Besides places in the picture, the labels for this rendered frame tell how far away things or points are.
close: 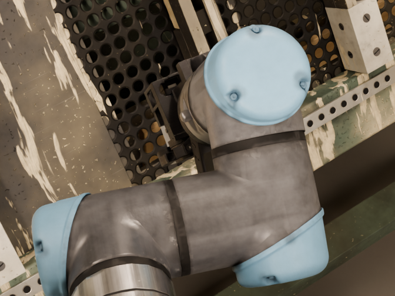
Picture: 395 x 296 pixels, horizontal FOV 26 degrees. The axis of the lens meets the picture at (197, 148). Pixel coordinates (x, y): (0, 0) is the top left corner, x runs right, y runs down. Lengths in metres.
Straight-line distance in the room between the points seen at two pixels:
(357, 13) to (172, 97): 0.74
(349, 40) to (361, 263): 0.98
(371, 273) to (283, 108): 1.78
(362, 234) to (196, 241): 1.62
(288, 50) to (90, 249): 0.20
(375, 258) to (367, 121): 0.87
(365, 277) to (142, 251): 1.80
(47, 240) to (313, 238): 0.19
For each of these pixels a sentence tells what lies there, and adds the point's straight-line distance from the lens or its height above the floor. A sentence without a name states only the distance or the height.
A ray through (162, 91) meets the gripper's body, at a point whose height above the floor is 1.45.
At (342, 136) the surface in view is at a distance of 1.57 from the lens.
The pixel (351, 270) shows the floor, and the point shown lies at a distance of 2.38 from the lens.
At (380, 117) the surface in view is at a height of 0.84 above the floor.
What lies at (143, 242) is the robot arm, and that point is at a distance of 0.62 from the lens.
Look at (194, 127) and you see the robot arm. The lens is 0.74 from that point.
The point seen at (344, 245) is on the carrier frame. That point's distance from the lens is 2.21.
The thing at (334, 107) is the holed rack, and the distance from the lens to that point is 1.54.
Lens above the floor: 2.13
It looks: 57 degrees down
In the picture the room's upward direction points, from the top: straight up
